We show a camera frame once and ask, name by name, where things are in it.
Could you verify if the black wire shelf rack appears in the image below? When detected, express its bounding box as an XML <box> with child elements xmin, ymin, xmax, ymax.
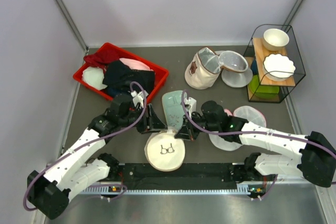
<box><xmin>244</xmin><ymin>24</ymin><xmax>306</xmax><ymax>103</ymax></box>

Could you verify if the pink garment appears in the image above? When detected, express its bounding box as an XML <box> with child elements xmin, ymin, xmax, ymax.
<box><xmin>119</xmin><ymin>58</ymin><xmax>152</xmax><ymax>71</ymax></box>

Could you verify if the light green ceramic tray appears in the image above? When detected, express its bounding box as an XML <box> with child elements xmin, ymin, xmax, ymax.
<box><xmin>162</xmin><ymin>90</ymin><xmax>184</xmax><ymax>131</ymax></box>

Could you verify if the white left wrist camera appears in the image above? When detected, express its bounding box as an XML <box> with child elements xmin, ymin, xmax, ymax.
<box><xmin>130</xmin><ymin>91</ymin><xmax>148</xmax><ymax>109</ymax></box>

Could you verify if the dark blue garment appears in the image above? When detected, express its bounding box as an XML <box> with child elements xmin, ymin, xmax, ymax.
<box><xmin>103</xmin><ymin>60</ymin><xmax>155</xmax><ymax>98</ymax></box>

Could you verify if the cream bear laundry bag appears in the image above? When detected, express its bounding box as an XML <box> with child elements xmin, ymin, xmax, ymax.
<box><xmin>184</xmin><ymin>47</ymin><xmax>222</xmax><ymax>90</ymax></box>

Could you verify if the grey slotted cable duct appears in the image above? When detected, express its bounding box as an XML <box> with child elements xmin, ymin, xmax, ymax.
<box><xmin>80</xmin><ymin>183</ymin><xmax>270</xmax><ymax>196</ymax></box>

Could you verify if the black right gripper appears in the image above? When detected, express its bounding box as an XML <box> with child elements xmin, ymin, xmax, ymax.
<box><xmin>175</xmin><ymin>110</ymin><xmax>221</xmax><ymax>141</ymax></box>

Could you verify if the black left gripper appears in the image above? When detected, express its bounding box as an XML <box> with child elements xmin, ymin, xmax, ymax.
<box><xmin>120</xmin><ymin>103</ymin><xmax>167</xmax><ymax>134</ymax></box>

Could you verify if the wooden shelf board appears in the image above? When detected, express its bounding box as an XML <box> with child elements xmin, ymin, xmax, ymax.
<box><xmin>253</xmin><ymin>38</ymin><xmax>296</xmax><ymax>87</ymax></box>

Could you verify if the white round bowl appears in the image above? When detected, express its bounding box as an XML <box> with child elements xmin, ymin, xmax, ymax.
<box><xmin>262</xmin><ymin>28</ymin><xmax>289</xmax><ymax>51</ymax></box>

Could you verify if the red garment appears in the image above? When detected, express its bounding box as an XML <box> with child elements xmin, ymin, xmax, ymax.
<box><xmin>83</xmin><ymin>49</ymin><xmax>120</xmax><ymax>69</ymax></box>

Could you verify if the teal item behind rack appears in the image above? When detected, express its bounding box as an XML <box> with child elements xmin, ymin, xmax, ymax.
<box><xmin>250</xmin><ymin>60</ymin><xmax>258</xmax><ymax>75</ymax></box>

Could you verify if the white mesh bra laundry bag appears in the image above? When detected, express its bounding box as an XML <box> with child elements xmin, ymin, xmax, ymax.
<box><xmin>144</xmin><ymin>129</ymin><xmax>185</xmax><ymax>172</ymax></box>

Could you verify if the green container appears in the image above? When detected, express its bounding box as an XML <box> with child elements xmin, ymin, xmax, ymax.
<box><xmin>248</xmin><ymin>75</ymin><xmax>280</xmax><ymax>100</ymax></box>

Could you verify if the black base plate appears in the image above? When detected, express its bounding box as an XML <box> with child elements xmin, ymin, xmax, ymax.
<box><xmin>120</xmin><ymin>163</ymin><xmax>251</xmax><ymax>190</ymax></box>

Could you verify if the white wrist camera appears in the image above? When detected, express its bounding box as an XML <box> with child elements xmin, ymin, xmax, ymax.
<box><xmin>130</xmin><ymin>91</ymin><xmax>148</xmax><ymax>109</ymax></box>
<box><xmin>183</xmin><ymin>95</ymin><xmax>197</xmax><ymax>117</ymax></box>

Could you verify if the white pink-trimmed mesh bag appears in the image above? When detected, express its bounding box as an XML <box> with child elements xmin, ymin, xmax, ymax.
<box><xmin>208</xmin><ymin>105</ymin><xmax>267</xmax><ymax>152</ymax></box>

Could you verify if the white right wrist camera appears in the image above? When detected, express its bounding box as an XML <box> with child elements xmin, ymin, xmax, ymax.
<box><xmin>183</xmin><ymin>95</ymin><xmax>197</xmax><ymax>117</ymax></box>

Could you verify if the white scalloped bowl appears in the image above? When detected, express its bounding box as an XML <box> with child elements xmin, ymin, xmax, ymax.
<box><xmin>262</xmin><ymin>54</ymin><xmax>296</xmax><ymax>82</ymax></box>

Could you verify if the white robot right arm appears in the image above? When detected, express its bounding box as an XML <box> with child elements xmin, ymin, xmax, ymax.
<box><xmin>175</xmin><ymin>99</ymin><xmax>335</xmax><ymax>188</ymax></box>

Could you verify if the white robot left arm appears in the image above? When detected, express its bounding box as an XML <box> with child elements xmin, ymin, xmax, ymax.
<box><xmin>24</xmin><ymin>94</ymin><xmax>167</xmax><ymax>219</ymax></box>

